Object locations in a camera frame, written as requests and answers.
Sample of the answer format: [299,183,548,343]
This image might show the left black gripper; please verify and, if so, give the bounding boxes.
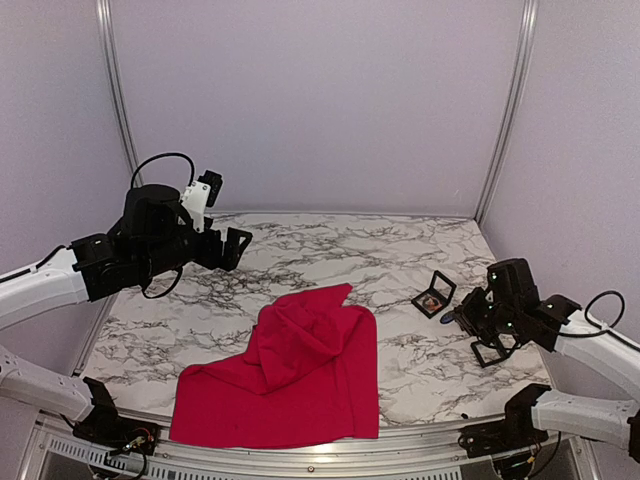
[138,217,251,280]

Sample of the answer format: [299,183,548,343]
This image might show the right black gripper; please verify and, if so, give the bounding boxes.
[453,286,520,345]

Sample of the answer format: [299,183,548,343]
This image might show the brown round brooch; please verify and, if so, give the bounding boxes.
[423,296,440,309]

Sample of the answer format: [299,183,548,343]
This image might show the red t-shirt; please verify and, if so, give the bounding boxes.
[169,284,380,449]

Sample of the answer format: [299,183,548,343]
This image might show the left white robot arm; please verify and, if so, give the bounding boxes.
[1,152,252,445]

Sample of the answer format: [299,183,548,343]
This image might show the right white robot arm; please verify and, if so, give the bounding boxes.
[452,258,639,459]

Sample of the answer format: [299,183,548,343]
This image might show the black open display box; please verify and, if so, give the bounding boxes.
[470,337,522,368]
[411,270,457,319]

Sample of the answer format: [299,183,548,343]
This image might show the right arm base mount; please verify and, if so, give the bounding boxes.
[458,383,551,458]

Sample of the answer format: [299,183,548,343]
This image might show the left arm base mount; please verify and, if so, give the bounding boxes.
[73,377,160,456]

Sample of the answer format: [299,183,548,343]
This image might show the left aluminium frame post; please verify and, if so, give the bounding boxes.
[95,0,144,187]

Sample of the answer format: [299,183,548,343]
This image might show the aluminium frame post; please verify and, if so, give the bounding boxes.
[95,0,144,187]
[474,0,539,227]

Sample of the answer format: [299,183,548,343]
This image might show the right aluminium frame post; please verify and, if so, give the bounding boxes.
[474,0,539,227]

